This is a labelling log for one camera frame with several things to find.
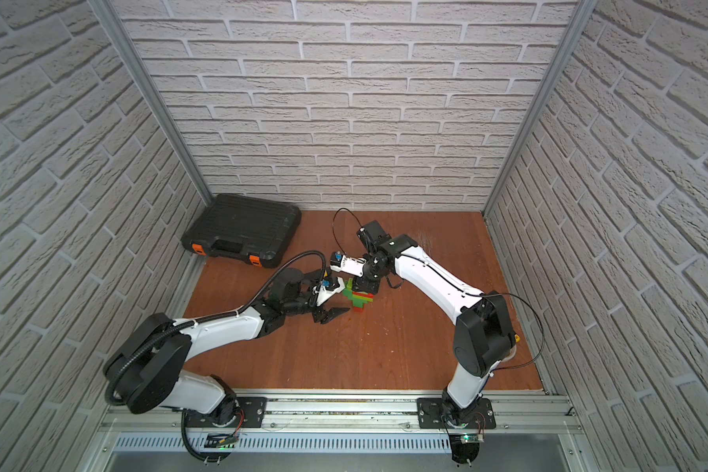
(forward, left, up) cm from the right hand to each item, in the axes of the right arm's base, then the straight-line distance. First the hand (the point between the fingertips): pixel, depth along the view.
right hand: (366, 280), depth 84 cm
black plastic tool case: (+27, +38, -5) cm, 47 cm away
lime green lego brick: (-5, +5, +7) cm, 10 cm away
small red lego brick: (-5, +3, -8) cm, 10 cm away
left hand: (-4, +6, -1) cm, 7 cm away
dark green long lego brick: (-4, +3, -5) cm, 8 cm away
